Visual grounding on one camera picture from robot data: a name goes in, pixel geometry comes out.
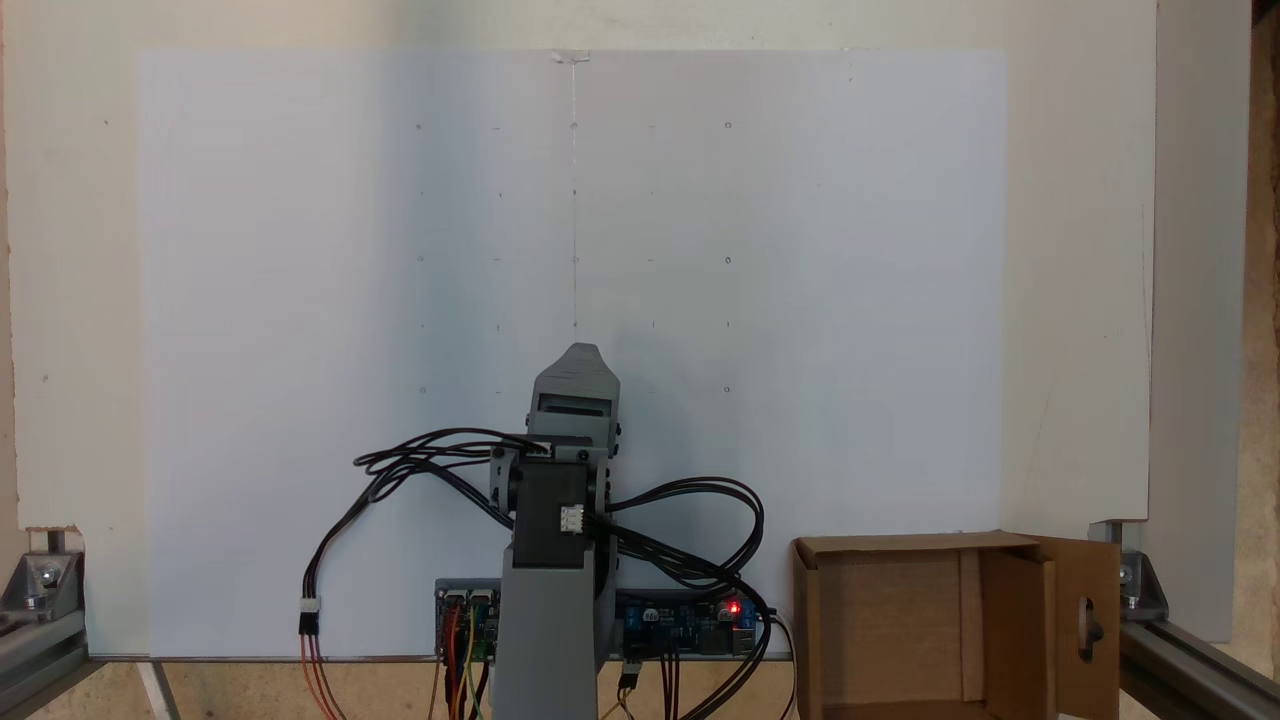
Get coloured jumper wires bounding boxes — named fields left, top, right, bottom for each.
left=440, top=600, right=491, bottom=720

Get black cable with white connector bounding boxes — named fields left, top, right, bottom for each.
left=298, top=428, right=551, bottom=636

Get aluminium frame post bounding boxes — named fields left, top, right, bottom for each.
left=1118, top=618, right=1280, bottom=720
left=0, top=608, right=93, bottom=720

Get white paper sheet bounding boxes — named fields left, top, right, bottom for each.
left=135, top=48, right=1009, bottom=661

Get blue power circuit board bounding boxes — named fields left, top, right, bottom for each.
left=615, top=590, right=771, bottom=659

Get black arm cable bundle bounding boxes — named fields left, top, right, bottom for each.
left=590, top=478, right=776, bottom=720

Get brown cardboard box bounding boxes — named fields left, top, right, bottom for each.
left=792, top=532, right=1123, bottom=720

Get circuit board with jumper wires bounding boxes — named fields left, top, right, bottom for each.
left=435, top=580, right=501, bottom=663

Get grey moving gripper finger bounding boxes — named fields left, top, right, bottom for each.
left=527, top=343, right=621, bottom=446

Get metal corner bracket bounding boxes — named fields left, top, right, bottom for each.
left=1090, top=520, right=1169, bottom=623
left=0, top=548, right=86, bottom=626

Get orange wires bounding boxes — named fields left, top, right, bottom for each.
left=298, top=630, right=351, bottom=720

